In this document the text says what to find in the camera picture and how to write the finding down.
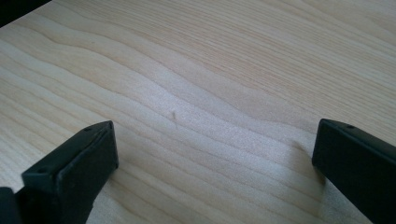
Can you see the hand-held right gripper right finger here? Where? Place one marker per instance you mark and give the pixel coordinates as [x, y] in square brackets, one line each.
[358, 165]

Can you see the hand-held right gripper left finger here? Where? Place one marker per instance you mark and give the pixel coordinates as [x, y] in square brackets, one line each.
[77, 168]

